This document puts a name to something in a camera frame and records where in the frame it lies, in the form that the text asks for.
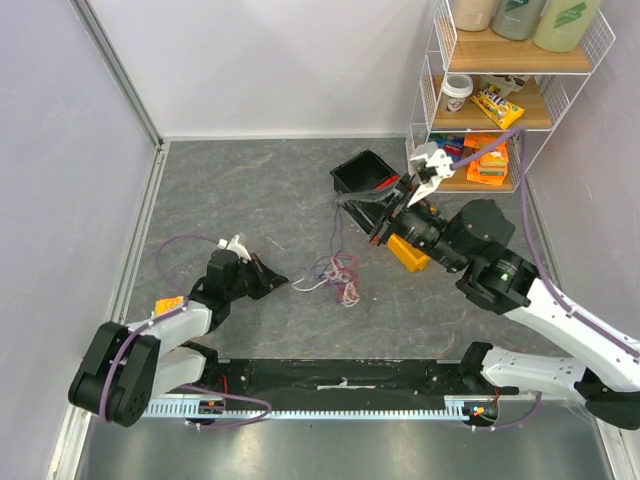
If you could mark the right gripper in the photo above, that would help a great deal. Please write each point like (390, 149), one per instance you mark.
(388, 216)

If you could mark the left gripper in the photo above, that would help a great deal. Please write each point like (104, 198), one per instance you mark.
(266, 279)

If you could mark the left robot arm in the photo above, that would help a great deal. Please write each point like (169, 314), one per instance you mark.
(127, 366)

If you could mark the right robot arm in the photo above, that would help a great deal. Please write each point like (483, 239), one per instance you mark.
(601, 368)

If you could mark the red plastic bin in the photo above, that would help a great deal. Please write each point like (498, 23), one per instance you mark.
(386, 187)

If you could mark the black plastic bin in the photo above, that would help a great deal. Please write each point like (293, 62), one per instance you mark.
(366, 171)

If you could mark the yellow plastic bin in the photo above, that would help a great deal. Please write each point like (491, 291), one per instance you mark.
(411, 258)

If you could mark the blue green box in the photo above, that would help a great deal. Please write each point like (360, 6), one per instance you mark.
(444, 140)

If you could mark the orange snack packs stack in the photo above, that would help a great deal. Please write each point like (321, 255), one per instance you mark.
(491, 168)

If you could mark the white paper coffee cup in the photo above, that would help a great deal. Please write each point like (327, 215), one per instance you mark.
(456, 88)

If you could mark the yellow candy bag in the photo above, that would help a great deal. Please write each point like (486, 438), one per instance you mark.
(500, 111)

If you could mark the brown white snack box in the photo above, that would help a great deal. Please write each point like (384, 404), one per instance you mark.
(505, 84)

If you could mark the beige bottle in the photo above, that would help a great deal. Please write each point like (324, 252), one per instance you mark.
(472, 15)

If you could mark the grey green bottle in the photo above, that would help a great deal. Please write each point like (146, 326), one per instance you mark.
(517, 19)

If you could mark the light green bottle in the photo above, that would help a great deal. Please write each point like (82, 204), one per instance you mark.
(564, 24)

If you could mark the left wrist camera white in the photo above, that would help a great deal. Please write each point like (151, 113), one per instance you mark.
(235, 245)

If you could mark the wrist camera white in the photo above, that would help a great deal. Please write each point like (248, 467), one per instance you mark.
(428, 166)
(235, 245)

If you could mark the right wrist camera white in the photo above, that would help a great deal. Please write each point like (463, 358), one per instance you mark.
(428, 166)

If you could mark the white wire shelf rack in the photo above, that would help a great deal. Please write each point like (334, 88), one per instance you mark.
(556, 80)

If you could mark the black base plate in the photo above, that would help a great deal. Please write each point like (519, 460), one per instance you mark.
(302, 382)

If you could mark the white slotted cable duct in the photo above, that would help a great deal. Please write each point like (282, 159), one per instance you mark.
(203, 408)

